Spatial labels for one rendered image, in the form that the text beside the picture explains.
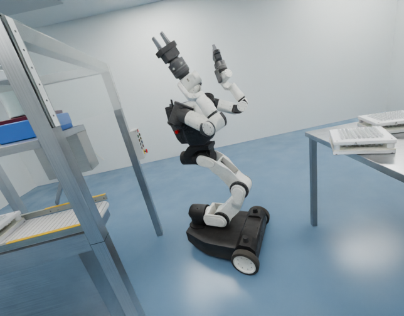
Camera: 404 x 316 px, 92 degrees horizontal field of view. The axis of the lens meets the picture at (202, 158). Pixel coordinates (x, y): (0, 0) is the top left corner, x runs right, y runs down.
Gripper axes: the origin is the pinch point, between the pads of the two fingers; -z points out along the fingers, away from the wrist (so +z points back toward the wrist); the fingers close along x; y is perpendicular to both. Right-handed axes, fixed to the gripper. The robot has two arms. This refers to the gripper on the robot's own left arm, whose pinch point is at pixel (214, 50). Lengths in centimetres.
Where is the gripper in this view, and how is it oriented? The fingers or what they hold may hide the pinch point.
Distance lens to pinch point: 174.7
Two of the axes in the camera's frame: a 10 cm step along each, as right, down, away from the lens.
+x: -0.3, -0.5, -10.0
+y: -9.4, 3.4, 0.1
